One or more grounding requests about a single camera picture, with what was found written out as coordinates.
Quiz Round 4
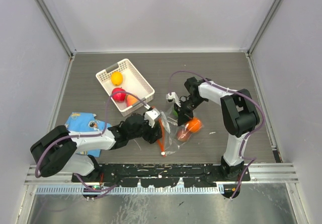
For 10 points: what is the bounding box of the blue patterned cloth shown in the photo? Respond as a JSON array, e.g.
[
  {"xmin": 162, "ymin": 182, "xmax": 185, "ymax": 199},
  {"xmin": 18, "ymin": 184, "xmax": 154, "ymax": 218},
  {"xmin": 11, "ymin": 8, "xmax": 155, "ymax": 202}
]
[{"xmin": 65, "ymin": 112, "xmax": 115, "ymax": 157}]

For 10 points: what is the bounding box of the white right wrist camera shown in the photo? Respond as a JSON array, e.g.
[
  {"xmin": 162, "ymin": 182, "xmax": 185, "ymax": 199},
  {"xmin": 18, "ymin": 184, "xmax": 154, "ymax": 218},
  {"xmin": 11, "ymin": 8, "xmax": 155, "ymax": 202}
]
[{"xmin": 166, "ymin": 92, "xmax": 181, "ymax": 107}]

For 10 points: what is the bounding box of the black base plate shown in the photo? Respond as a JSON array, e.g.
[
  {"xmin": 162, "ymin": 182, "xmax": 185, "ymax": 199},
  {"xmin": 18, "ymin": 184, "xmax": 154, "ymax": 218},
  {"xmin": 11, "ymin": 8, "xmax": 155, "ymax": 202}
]
[{"xmin": 82, "ymin": 164, "xmax": 241, "ymax": 188}]

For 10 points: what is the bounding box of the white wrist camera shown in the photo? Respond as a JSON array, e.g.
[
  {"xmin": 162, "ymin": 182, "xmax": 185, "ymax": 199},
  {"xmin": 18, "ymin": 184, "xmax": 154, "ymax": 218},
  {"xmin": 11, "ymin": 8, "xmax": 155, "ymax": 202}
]
[
  {"xmin": 144, "ymin": 108, "xmax": 160, "ymax": 128},
  {"xmin": 166, "ymin": 92, "xmax": 181, "ymax": 107}
]

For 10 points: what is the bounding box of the fake orange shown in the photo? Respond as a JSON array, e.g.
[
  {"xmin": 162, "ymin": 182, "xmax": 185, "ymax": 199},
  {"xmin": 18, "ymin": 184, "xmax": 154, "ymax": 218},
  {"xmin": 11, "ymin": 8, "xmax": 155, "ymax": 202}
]
[{"xmin": 186, "ymin": 117, "xmax": 203, "ymax": 133}]

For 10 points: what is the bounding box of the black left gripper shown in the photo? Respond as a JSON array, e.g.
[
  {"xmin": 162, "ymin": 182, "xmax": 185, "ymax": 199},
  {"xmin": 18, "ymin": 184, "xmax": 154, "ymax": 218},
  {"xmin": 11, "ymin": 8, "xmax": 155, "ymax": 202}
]
[{"xmin": 128, "ymin": 117, "xmax": 160, "ymax": 142}]

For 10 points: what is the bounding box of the fake red apple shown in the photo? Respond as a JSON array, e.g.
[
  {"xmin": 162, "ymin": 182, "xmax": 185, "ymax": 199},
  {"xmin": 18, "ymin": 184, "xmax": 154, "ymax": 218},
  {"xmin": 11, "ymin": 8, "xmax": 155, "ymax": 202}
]
[{"xmin": 112, "ymin": 88, "xmax": 126, "ymax": 102}]

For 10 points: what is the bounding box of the clear zip top bag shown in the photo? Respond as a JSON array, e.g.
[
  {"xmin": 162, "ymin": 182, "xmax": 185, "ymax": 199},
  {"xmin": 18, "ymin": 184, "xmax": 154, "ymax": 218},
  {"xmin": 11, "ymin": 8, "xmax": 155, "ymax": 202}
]
[{"xmin": 157, "ymin": 106, "xmax": 204, "ymax": 157}]

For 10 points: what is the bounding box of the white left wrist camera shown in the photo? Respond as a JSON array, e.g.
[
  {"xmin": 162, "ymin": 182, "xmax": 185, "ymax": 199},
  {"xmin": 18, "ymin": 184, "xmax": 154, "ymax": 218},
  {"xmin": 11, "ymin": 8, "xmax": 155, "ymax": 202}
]
[{"xmin": 144, "ymin": 108, "xmax": 160, "ymax": 128}]

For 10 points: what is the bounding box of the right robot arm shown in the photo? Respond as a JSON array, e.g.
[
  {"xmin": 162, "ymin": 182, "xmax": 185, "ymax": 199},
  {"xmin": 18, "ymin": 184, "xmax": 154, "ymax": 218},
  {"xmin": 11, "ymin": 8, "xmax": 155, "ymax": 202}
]
[{"xmin": 174, "ymin": 77, "xmax": 260, "ymax": 181}]

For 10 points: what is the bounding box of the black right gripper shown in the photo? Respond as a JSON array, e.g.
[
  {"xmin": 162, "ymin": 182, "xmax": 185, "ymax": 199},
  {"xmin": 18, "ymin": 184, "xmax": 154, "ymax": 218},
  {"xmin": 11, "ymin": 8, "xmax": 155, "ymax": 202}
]
[{"xmin": 174, "ymin": 96, "xmax": 205, "ymax": 126}]

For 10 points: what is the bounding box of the aluminium frame rail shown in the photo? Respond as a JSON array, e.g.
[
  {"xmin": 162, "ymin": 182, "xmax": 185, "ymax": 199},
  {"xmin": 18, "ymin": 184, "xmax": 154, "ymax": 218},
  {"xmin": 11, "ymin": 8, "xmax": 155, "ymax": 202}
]
[{"xmin": 24, "ymin": 163, "xmax": 299, "ymax": 185}]

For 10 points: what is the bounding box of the fake peach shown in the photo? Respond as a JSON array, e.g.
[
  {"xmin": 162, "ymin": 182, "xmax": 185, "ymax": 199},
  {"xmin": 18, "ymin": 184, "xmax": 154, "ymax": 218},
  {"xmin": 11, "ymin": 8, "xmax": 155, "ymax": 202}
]
[{"xmin": 125, "ymin": 95, "xmax": 138, "ymax": 107}]

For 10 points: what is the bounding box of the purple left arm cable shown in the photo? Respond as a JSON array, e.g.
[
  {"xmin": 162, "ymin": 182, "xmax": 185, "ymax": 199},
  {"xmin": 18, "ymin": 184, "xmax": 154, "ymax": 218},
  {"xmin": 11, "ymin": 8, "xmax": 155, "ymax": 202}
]
[{"xmin": 34, "ymin": 93, "xmax": 155, "ymax": 200}]

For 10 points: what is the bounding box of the fake yellow lemon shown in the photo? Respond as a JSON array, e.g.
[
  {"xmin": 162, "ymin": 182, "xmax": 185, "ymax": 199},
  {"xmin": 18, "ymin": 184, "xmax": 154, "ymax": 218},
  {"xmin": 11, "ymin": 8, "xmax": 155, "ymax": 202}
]
[{"xmin": 110, "ymin": 71, "xmax": 123, "ymax": 86}]

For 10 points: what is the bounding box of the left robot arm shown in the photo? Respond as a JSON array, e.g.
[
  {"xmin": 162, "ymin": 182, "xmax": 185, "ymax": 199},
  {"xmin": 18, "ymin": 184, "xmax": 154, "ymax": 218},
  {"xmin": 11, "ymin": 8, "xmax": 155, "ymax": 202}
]
[{"xmin": 30, "ymin": 109, "xmax": 163, "ymax": 182}]

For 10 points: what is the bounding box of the fake brown passion fruit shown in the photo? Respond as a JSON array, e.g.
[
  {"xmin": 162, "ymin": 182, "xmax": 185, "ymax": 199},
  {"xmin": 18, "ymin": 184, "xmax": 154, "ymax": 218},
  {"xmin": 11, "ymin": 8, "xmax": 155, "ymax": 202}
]
[{"xmin": 176, "ymin": 129, "xmax": 191, "ymax": 142}]

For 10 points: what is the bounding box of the blue slotted cable duct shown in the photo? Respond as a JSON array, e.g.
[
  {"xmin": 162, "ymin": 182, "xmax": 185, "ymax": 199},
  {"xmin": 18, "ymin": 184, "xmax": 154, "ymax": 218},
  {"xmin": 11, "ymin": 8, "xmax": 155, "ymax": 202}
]
[{"xmin": 35, "ymin": 185, "xmax": 224, "ymax": 195}]

